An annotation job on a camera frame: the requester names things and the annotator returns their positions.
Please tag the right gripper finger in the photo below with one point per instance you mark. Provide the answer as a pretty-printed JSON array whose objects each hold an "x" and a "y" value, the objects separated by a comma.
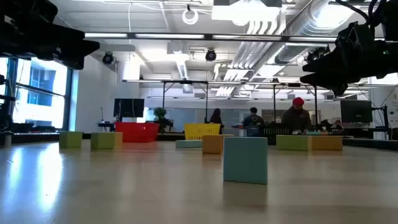
[
  {"x": 329, "y": 81},
  {"x": 329, "y": 66}
]

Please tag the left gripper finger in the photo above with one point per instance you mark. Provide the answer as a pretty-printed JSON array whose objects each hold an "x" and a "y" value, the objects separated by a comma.
[
  {"x": 73, "y": 63},
  {"x": 81, "y": 48}
]

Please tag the orange rectangular block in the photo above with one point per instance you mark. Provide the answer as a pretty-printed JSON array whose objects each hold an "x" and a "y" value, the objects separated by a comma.
[
  {"x": 326, "y": 143},
  {"x": 118, "y": 140}
]

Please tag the green arch block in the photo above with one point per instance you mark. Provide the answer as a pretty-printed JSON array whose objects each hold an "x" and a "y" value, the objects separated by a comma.
[{"x": 293, "y": 143}]

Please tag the green cube block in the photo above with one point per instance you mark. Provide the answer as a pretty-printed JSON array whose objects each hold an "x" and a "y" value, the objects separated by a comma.
[
  {"x": 71, "y": 139},
  {"x": 102, "y": 141}
]

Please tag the blue cube block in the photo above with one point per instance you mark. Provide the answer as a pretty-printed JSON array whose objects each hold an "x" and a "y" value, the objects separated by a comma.
[{"x": 245, "y": 160}]

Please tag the orange cube block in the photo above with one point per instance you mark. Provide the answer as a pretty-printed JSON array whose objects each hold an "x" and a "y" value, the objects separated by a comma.
[{"x": 212, "y": 144}]

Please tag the long blue block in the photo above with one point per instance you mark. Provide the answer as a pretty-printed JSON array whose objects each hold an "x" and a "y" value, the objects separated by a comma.
[{"x": 189, "y": 144}]

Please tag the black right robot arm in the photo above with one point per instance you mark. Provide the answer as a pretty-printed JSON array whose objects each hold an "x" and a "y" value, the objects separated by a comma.
[{"x": 391, "y": 18}]

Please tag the black monitor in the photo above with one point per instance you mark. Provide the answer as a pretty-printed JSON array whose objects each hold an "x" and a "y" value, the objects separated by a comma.
[
  {"x": 129, "y": 108},
  {"x": 356, "y": 111}
]

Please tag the large window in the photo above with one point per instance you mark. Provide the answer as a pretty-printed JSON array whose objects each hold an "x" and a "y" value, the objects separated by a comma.
[{"x": 43, "y": 93}]

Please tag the person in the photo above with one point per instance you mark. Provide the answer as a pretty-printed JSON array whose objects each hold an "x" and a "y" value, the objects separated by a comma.
[
  {"x": 216, "y": 117},
  {"x": 253, "y": 119},
  {"x": 297, "y": 119}
]

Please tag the dark side table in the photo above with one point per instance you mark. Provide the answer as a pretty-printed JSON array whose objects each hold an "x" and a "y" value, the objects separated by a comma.
[{"x": 106, "y": 126}]

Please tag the overhead light bar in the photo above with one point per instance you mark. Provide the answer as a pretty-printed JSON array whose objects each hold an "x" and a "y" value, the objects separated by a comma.
[{"x": 168, "y": 36}]

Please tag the red plastic basket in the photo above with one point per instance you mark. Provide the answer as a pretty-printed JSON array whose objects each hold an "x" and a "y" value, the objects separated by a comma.
[{"x": 136, "y": 132}]

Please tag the small grey cylinder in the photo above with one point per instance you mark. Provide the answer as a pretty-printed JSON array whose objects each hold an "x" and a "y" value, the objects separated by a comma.
[{"x": 7, "y": 139}]

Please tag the potted green plant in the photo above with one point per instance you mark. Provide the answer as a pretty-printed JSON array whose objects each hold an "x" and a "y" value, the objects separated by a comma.
[{"x": 160, "y": 113}]

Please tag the yellow plastic basket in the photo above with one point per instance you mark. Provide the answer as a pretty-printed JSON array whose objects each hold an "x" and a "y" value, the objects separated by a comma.
[{"x": 196, "y": 130}]

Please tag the black ceiling camera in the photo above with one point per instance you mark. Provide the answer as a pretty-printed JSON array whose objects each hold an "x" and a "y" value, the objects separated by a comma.
[
  {"x": 108, "y": 58},
  {"x": 211, "y": 55},
  {"x": 314, "y": 52}
]

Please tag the black metal frame stand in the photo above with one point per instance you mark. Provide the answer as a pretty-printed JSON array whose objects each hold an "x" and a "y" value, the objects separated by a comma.
[
  {"x": 163, "y": 99},
  {"x": 316, "y": 105}
]

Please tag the silver ventilation duct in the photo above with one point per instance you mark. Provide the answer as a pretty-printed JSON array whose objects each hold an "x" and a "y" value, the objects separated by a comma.
[{"x": 311, "y": 26}]

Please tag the black aluminium table frame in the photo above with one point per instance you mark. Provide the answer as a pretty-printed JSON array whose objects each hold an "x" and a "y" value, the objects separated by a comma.
[{"x": 373, "y": 143}]

